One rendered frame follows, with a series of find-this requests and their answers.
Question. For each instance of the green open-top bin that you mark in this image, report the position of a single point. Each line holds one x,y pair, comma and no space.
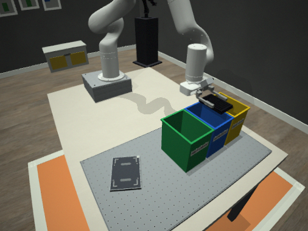
185,139

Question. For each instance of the blue bin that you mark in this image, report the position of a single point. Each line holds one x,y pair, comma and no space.
219,122

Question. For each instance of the yellow bin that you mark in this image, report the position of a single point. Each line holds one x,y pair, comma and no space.
239,112

